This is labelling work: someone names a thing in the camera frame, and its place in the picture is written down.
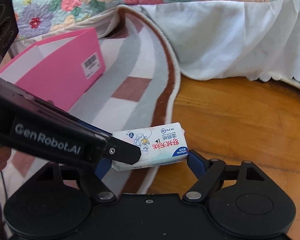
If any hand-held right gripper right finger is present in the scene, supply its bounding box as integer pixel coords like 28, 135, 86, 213
182, 149, 265, 203

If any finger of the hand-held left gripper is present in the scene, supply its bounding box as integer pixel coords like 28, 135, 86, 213
102, 135, 142, 165
77, 121, 113, 137

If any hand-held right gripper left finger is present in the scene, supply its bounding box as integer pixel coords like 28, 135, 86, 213
36, 155, 117, 203

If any white tissue pack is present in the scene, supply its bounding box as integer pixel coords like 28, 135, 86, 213
112, 122, 190, 172

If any pink cardboard box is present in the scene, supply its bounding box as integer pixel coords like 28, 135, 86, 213
0, 27, 106, 113

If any checked round rug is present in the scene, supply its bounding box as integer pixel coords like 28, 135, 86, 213
0, 4, 182, 195

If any black cable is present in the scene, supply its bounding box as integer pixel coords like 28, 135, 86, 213
0, 170, 9, 203

